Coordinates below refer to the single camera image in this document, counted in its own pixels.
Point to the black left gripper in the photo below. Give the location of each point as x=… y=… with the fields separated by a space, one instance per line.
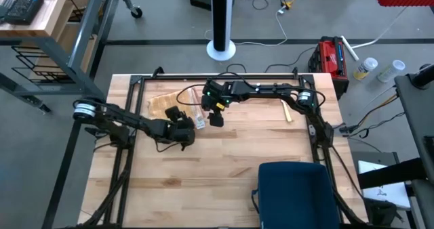
x=181 y=130

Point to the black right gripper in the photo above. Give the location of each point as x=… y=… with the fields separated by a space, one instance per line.
x=217 y=93

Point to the white plaid towel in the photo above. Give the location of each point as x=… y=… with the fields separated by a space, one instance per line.
x=200 y=123

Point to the yellow plaid towel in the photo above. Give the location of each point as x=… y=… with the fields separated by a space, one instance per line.
x=166 y=102

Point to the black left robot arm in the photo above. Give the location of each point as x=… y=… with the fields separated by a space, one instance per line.
x=112 y=115

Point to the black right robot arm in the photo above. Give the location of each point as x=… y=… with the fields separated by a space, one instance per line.
x=271 y=91

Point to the white and black tower fan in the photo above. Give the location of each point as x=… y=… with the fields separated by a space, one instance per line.
x=221 y=51

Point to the thin wooden stick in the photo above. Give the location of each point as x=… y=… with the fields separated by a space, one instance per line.
x=287 y=112

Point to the yellow power plug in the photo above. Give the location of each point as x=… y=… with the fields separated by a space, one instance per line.
x=288 y=4

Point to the black caster wheel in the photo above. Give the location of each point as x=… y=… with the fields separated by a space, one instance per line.
x=136 y=12

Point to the red tool case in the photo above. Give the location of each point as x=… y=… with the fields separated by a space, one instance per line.
x=330 y=58

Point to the navy blue fabric bin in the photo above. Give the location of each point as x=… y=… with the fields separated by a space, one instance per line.
x=298 y=195

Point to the white plastic tube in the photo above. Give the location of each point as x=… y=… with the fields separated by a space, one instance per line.
x=350 y=48

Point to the white canister yellow label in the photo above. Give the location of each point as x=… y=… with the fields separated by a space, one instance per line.
x=366 y=68

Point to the black flat beam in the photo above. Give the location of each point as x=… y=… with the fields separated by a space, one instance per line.
x=390 y=175

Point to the black electronic device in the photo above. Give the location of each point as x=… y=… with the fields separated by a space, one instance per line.
x=24 y=9

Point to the white board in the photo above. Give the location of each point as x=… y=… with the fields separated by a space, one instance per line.
x=390 y=196

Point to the grey side desk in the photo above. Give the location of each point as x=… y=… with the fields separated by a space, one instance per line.
x=417 y=120

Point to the black bag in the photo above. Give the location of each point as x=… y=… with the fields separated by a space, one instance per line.
x=383 y=213

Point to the dark grey flat device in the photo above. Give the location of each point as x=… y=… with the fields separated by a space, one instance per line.
x=6 y=7

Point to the black aluminium table frame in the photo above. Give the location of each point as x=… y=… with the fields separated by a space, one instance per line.
x=220 y=77

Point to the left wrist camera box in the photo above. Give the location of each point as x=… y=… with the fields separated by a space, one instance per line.
x=173 y=113

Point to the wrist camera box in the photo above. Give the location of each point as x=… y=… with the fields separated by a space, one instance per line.
x=216 y=119
x=173 y=113

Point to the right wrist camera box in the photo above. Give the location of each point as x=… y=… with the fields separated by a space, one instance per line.
x=216 y=119

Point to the wooden workbench grey steel frame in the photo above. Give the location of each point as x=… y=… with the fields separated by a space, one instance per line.
x=51 y=19

